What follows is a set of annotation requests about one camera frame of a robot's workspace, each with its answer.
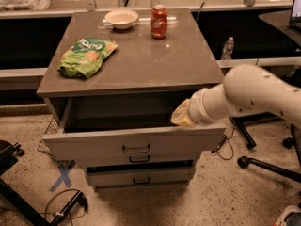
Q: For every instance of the clear plastic water bottle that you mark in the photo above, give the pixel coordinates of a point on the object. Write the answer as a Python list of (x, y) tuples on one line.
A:
[(228, 49)]

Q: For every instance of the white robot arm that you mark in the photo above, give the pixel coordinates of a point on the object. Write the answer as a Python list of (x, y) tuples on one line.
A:
[(245, 90)]

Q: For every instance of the grey bottom drawer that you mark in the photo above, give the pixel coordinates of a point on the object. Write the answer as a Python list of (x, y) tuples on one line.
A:
[(141, 177)]

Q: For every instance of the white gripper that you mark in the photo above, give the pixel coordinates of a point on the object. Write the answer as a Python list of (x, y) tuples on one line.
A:
[(197, 109)]

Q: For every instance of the white bowl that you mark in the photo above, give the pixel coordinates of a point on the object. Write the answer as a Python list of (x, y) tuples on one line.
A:
[(121, 18)]

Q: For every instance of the grey middle drawer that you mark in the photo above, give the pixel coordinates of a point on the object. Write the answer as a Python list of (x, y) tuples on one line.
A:
[(137, 159)]

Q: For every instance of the green chip bag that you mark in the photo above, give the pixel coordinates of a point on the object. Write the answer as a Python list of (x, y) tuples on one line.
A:
[(85, 57)]

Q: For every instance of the grey drawer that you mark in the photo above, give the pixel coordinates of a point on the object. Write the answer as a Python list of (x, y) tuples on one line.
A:
[(137, 159), (100, 126), (141, 177)]

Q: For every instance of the black office chair base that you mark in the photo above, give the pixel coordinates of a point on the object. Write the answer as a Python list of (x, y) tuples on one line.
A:
[(293, 141)]

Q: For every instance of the blue tape cross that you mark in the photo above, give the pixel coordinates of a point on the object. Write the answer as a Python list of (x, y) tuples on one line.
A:
[(64, 171)]

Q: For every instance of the grey drawer cabinet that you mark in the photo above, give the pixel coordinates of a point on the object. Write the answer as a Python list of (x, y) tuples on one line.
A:
[(177, 65)]

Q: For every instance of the black laptop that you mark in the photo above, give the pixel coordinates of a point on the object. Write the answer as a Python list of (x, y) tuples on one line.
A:
[(295, 17)]

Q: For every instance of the red soda can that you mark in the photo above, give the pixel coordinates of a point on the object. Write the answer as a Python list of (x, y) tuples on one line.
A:
[(159, 21)]

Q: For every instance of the grey top drawer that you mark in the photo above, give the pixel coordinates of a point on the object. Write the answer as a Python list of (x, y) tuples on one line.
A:
[(100, 126)]

